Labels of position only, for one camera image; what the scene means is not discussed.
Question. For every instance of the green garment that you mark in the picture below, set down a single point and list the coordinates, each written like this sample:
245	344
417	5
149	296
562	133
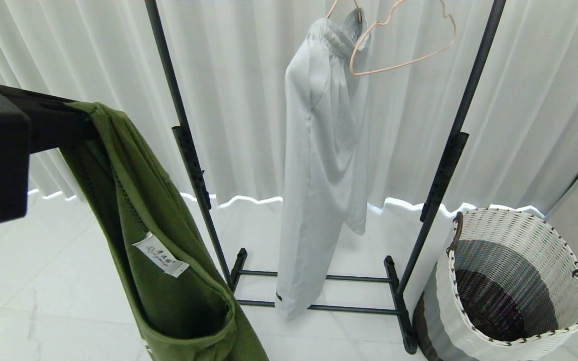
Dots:
168	281

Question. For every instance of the pink clothes hanger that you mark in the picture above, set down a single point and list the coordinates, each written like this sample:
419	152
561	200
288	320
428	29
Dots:
331	7
404	62

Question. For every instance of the pale grey shorts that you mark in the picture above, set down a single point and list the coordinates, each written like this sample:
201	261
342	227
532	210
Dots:
319	175

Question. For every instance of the white laundry basket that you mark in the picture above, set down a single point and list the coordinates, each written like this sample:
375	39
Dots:
510	235

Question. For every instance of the black clothes rack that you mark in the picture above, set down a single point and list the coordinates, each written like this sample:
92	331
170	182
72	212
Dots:
188	150

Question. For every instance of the white curtain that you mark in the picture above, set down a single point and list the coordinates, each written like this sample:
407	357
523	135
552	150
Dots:
93	60

